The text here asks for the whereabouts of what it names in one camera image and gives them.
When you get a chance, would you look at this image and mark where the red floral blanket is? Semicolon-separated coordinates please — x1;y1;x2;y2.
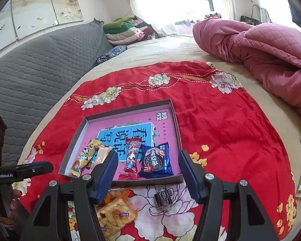
11;61;298;241

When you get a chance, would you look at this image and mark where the yellow cow print snack packet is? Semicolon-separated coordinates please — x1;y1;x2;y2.
68;139;101;179

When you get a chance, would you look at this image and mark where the shallow pink cardboard box tray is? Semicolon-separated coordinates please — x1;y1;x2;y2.
58;98;185;187

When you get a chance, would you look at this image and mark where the dark bag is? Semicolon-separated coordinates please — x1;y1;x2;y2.
241;15;257;26

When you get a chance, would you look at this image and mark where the dark round cookie packet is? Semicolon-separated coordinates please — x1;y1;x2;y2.
154;187;173;211

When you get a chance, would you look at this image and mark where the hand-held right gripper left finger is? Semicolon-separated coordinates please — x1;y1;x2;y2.
20;150;119;241

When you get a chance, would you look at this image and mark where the clear puffed snack packet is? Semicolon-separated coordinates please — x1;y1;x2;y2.
96;196;138;236

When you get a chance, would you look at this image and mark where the black television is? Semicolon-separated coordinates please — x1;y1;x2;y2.
287;0;301;33

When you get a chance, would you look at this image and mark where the white sheer curtain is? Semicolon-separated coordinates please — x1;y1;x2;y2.
127;0;181;37

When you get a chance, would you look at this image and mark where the stack of folded clothes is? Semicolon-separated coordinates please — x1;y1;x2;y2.
103;15;157;46

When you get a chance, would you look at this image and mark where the pink quilted duvet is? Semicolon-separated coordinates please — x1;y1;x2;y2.
193;17;301;114

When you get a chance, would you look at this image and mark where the pink book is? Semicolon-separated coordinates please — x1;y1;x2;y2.
70;108;181;181

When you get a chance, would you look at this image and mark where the clear orange-edged nut packet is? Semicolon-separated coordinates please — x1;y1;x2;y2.
100;188;131;206

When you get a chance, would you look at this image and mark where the red striped candy packet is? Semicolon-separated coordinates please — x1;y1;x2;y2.
120;140;141;181

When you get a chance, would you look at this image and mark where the person's left hand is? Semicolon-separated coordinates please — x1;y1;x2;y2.
7;189;23;219

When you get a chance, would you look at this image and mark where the tan cake packet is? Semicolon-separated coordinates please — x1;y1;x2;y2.
90;146;111;168

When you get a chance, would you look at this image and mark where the grey quilted headboard cover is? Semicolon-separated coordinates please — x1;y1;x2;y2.
0;19;113;166

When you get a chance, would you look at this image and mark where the dark blue patterned cloth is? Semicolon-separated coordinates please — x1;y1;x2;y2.
95;45;128;66

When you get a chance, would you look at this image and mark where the floral wall painting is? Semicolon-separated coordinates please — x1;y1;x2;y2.
0;0;84;58

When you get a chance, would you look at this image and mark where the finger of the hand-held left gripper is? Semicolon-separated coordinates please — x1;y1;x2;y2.
16;161;54;179

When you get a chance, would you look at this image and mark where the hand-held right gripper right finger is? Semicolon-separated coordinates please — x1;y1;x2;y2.
178;150;279;241

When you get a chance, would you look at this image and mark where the blue cookie packet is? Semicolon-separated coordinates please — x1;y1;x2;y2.
138;143;174;179

